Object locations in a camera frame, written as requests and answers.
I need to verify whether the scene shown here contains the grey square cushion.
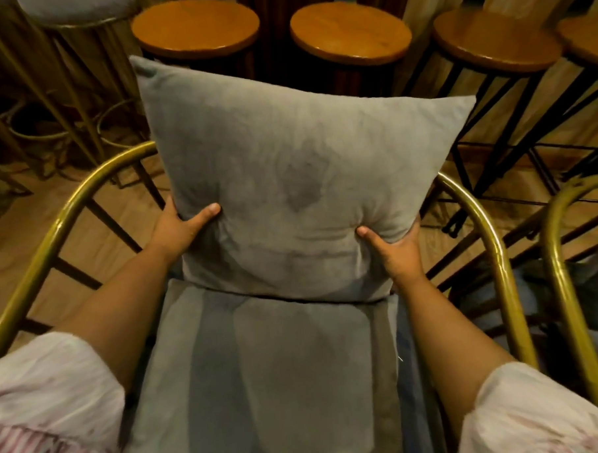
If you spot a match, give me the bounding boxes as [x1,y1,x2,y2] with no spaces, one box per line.
[129,40,486,312]

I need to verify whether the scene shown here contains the white left sleeve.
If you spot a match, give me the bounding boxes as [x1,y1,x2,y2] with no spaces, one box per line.
[0,329,128,453]

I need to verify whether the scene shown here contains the round wooden bar stool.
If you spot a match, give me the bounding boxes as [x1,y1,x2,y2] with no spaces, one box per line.
[288,0,415,101]
[130,0,264,85]

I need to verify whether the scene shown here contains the wooden stool with black legs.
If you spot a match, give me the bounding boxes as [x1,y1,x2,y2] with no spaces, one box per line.
[468,15,598,212]
[398,5,572,237]

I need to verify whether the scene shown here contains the white sleeve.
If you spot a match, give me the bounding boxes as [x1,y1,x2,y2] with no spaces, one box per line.
[454,358,598,453]
[0,329,128,453]

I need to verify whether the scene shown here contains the gold metal stool frame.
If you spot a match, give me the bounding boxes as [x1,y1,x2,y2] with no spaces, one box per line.
[0,1,100,197]

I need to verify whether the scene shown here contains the person's right hand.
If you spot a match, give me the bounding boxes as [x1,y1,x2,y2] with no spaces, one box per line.
[355,216,427,284]

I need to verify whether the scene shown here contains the person's left forearm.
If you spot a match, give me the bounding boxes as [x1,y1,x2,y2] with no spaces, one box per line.
[53,243,188,393]

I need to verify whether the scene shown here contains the white right sleeve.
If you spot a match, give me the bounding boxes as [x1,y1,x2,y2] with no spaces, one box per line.
[454,358,598,453]

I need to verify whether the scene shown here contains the person's left hand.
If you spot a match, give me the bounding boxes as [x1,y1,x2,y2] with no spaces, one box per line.
[146,193,224,264]

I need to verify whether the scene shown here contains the grey padded gold bar stool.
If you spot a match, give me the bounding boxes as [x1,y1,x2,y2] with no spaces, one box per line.
[16,0,151,170]

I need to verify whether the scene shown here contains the grey seat cushion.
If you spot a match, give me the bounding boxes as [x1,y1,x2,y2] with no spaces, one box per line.
[109,268,438,453]

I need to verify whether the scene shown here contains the gold metal armchair frame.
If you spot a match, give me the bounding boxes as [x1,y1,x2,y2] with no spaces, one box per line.
[537,172,598,426]
[0,124,540,396]

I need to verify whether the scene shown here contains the person's right forearm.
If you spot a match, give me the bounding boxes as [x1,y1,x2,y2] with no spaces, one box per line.
[393,268,519,428]

